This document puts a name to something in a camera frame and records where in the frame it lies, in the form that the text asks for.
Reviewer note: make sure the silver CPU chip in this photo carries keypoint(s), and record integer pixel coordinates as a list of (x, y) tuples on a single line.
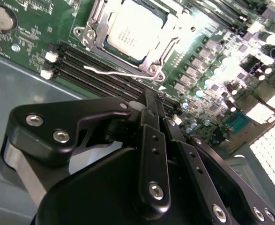
[(132, 30)]

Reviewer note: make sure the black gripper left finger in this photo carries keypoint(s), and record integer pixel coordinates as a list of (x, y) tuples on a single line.
[(46, 122)]

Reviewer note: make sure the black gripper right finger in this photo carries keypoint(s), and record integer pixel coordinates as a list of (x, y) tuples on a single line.
[(210, 178)]

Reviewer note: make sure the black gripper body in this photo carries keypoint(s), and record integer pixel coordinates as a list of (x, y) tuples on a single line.
[(92, 187)]

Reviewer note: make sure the metal socket cover frame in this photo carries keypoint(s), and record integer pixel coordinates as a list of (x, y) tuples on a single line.
[(99, 25)]

